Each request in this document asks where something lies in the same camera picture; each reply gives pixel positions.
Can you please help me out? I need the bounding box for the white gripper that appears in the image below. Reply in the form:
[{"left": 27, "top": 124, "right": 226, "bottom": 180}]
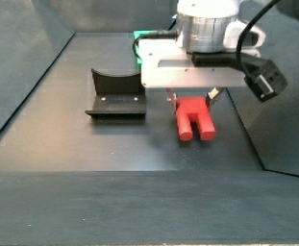
[{"left": 139, "top": 39, "right": 246, "bottom": 112}]

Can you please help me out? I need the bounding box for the red square-circle forked block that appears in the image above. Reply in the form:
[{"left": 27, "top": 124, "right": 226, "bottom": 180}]
[{"left": 177, "top": 97, "right": 217, "bottom": 141}]

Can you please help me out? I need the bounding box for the black curved regrasp fixture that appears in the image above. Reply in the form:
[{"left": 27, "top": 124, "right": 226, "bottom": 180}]
[{"left": 85, "top": 69, "right": 147, "bottom": 117}]

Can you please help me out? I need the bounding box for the green shape-sorting base block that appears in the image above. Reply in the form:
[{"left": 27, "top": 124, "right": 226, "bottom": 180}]
[{"left": 133, "top": 31, "right": 150, "bottom": 71}]

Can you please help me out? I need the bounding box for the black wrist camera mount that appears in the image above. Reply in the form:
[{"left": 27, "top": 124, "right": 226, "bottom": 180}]
[{"left": 191, "top": 53, "right": 288, "bottom": 102}]

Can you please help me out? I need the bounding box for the black camera cable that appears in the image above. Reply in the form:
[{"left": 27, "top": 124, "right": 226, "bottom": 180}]
[{"left": 235, "top": 0, "right": 284, "bottom": 81}]

